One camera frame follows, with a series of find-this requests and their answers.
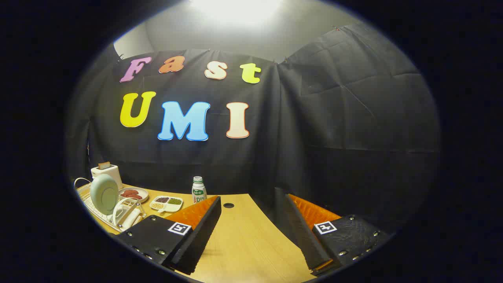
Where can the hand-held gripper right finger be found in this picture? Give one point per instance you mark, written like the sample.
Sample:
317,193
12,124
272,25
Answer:
302,232

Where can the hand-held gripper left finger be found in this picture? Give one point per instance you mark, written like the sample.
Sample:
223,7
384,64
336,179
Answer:
198,236

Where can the white cutlery basket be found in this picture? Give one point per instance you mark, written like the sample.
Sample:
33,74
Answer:
129,218

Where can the pale green plate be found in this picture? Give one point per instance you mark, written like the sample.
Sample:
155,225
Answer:
104,194

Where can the white divided bean dish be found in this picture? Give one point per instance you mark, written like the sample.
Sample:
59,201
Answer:
167,204

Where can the small round white dish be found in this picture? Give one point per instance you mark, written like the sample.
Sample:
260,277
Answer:
141,192

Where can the white drink bottle green label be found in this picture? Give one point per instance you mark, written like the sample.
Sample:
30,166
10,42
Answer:
199,192

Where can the red meat slice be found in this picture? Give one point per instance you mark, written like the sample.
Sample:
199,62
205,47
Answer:
134,196
129,192

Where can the black backdrop cloth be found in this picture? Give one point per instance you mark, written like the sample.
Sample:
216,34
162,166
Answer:
334,129

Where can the white toaster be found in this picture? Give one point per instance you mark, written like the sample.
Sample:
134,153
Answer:
112,173

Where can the toast slice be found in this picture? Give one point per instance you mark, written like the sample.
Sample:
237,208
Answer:
104,165

